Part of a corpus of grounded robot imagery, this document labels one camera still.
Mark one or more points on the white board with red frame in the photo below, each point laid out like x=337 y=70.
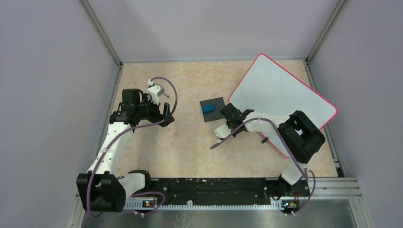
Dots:
x=267 y=87

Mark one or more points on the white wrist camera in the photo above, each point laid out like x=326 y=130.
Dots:
x=153 y=90
x=222 y=132

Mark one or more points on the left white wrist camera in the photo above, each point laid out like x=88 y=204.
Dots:
x=153 y=90

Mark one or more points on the white cable duct rail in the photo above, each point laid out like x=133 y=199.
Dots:
x=138 y=204

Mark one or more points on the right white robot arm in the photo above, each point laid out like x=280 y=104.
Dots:
x=296 y=133

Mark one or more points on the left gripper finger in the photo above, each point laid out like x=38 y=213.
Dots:
x=166 y=121
x=166 y=110

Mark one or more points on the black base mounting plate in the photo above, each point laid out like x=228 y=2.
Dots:
x=218 y=191

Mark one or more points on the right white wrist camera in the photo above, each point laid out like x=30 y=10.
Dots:
x=222 y=132

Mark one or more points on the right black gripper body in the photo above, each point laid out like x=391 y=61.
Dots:
x=229 y=124

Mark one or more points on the blue lego brick stack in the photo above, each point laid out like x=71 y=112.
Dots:
x=206 y=109

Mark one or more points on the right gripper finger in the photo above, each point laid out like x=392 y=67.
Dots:
x=246 y=113
x=230 y=112

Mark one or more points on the grey lego baseplate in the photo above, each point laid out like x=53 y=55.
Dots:
x=219 y=104

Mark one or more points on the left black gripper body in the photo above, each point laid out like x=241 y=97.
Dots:
x=149 y=110

